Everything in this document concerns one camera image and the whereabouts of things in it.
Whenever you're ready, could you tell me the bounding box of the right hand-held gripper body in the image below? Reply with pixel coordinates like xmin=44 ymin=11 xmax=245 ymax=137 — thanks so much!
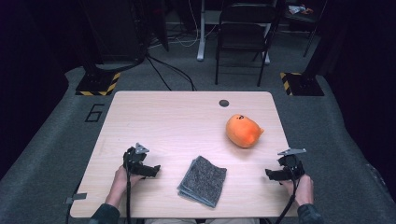
xmin=277 ymin=147 xmax=307 ymax=181

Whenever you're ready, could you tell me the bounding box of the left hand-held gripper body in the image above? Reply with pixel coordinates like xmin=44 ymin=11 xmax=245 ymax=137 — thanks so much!
xmin=122 ymin=142 xmax=150 ymax=172

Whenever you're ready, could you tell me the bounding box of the orange plush toy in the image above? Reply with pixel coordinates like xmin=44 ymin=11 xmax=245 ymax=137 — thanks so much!
xmin=225 ymin=113 xmax=265 ymax=148

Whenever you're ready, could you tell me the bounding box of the grey cloth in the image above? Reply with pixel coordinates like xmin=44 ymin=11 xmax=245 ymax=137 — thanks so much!
xmin=177 ymin=155 xmax=228 ymax=209

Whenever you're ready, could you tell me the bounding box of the person's left hand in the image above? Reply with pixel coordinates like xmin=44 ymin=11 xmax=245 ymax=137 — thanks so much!
xmin=112 ymin=166 xmax=146 ymax=195

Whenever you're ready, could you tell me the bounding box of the person's right hand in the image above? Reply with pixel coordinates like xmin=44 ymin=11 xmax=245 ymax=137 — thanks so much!
xmin=279 ymin=174 xmax=315 ymax=207

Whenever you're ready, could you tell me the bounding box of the grey tape strip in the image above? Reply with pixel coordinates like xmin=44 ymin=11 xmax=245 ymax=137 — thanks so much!
xmin=64 ymin=192 xmax=88 ymax=204

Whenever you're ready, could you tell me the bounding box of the dark curtain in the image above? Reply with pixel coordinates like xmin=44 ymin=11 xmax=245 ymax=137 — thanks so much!
xmin=0 ymin=0 xmax=69 ymax=181
xmin=323 ymin=0 xmax=396 ymax=200

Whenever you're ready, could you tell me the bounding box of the dark cabinet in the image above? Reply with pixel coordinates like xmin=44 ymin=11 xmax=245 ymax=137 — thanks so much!
xmin=78 ymin=0 xmax=148 ymax=63

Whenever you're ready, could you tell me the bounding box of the white desk leg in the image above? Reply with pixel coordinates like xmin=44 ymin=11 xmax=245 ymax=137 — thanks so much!
xmin=196 ymin=0 xmax=207 ymax=62

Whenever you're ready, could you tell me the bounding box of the black folding chair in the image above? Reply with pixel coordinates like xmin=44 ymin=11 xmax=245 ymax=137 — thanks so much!
xmin=214 ymin=2 xmax=279 ymax=88

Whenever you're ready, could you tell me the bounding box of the dark side table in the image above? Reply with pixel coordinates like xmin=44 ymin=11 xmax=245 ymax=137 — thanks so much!
xmin=284 ymin=0 xmax=328 ymax=59

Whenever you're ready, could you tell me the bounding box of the white and orange small object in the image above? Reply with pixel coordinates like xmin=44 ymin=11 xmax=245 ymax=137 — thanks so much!
xmin=288 ymin=4 xmax=314 ymax=16

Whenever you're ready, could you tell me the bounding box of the right hand-held gripper black cable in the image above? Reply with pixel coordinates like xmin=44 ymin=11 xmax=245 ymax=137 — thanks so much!
xmin=274 ymin=164 xmax=302 ymax=224

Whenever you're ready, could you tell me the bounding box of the hand-held gripper black cable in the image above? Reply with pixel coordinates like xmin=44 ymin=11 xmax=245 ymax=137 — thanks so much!
xmin=125 ymin=161 xmax=133 ymax=224
xmin=274 ymin=164 xmax=302 ymax=224

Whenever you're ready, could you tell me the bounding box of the left hand-held gripper black cable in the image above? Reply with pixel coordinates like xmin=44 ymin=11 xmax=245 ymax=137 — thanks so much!
xmin=125 ymin=161 xmax=133 ymax=224

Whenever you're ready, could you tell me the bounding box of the black yellow striped base plate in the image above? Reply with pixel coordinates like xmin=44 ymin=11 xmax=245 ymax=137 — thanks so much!
xmin=75 ymin=72 xmax=121 ymax=97
xmin=279 ymin=72 xmax=325 ymax=97

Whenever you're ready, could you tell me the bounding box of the black floor cable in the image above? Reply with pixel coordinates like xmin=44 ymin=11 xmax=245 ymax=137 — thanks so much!
xmin=145 ymin=55 xmax=173 ymax=91
xmin=148 ymin=55 xmax=198 ymax=91

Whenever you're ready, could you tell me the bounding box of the white floor cable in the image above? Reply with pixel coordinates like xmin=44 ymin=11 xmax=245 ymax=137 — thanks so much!
xmin=148 ymin=0 xmax=219 ymax=49

